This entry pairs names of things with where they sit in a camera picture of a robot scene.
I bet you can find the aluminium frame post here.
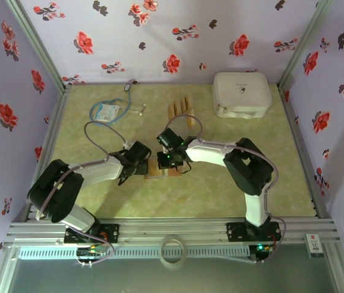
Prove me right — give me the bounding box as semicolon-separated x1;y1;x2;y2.
277;0;334;88
4;0;73;92

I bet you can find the aluminium side rail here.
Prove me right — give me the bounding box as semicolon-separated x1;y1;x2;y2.
277;85;334;219
25;87;73;220

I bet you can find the small white labelled box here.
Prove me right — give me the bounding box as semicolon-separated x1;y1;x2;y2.
304;233;325;259

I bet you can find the wooden slatted rack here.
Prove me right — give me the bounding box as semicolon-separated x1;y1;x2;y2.
167;93;197;140

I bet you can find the brown leather card holder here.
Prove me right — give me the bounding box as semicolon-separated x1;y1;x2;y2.
143;157;185;180

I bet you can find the blue tube stethoscope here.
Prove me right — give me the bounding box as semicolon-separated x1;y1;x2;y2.
89;78;148;126

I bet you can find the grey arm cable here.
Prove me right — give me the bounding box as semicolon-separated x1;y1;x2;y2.
34;121;132;268
164;112;289;266

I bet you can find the clear tape roll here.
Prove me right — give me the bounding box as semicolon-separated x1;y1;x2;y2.
159;234;188;269

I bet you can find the grey left arm cable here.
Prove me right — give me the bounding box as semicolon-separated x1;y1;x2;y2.
34;121;132;268

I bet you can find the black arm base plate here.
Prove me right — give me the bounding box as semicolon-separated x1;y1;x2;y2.
226;222;282;244
64;223;121;244

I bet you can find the blue white plastic packet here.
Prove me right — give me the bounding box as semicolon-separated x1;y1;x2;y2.
94;103;121;121

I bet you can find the aluminium cross rail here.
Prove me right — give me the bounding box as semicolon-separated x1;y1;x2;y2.
4;218;342;248

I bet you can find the white slotted cable duct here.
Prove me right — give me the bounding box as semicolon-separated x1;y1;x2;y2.
18;245;251;260

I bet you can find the grey right arm cable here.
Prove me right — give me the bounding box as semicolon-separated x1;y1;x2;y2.
164;112;289;266

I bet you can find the white zip case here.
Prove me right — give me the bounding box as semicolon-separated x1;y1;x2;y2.
212;71;273;120

